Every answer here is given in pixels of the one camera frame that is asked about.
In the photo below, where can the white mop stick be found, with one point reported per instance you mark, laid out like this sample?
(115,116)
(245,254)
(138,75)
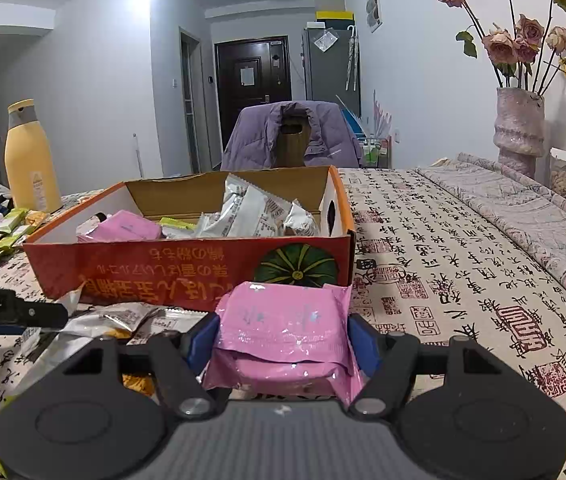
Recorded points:
(138,157)

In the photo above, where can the purple puffer jacket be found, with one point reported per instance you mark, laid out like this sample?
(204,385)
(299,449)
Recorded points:
(255,145)

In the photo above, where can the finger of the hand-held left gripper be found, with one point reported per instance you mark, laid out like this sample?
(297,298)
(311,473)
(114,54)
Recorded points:
(43,312)

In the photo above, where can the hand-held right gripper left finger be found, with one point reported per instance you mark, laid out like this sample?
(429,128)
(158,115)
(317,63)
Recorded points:
(203,342)

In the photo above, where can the white folded umbrella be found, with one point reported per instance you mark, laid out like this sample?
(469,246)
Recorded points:
(351,60)

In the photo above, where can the wooden chair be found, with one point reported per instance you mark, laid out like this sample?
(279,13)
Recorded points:
(290,152)

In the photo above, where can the pink textured vase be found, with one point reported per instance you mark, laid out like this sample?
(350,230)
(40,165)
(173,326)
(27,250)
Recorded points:
(518,130)

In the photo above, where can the quilted pink blanket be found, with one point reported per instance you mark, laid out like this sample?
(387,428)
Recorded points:
(513,220)

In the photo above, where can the dried rose bouquet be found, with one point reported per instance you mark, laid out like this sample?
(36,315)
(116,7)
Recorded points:
(503,45)

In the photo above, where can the yellow-green snack packet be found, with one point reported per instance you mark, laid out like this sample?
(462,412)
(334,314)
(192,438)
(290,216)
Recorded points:
(178,227)

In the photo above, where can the clear plastic bag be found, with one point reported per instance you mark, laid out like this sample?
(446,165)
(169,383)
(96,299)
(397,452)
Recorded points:
(325,41)

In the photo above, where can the storage trolley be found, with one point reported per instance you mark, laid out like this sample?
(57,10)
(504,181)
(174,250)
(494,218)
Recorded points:
(377,152)

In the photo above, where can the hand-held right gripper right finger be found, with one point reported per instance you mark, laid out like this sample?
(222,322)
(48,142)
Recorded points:
(363,342)

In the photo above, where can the orange snack packet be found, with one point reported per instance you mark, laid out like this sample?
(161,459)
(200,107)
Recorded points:
(37,217)

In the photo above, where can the pink snack packet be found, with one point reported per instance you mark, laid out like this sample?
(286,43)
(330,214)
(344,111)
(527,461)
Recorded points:
(123,227)
(283,325)

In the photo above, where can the dark entrance door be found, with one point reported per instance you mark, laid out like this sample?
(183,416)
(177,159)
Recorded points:
(253,115)

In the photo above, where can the framed wall picture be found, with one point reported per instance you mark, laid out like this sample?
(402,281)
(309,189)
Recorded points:
(373,10)

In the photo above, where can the yellow box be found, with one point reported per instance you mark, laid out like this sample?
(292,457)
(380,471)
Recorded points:
(334,16)

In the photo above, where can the silver snack packet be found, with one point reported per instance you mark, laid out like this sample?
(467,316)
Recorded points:
(113,320)
(300,220)
(185,320)
(235,195)
(260,212)

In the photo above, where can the blue folding rack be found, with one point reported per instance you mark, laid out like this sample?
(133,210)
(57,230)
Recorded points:
(350,117)

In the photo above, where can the yellow bottle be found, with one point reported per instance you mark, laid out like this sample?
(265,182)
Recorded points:
(33,170)

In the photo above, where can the grey refrigerator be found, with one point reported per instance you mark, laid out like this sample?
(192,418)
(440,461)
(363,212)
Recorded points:
(325,75)

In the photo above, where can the orange cardboard box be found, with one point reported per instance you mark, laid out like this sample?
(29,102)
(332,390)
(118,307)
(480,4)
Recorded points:
(163,270)

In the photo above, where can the glass interior door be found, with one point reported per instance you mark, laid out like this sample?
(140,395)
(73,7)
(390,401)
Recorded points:
(190,110)

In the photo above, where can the white paper notice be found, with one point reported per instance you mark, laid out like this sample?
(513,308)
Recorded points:
(247,76)

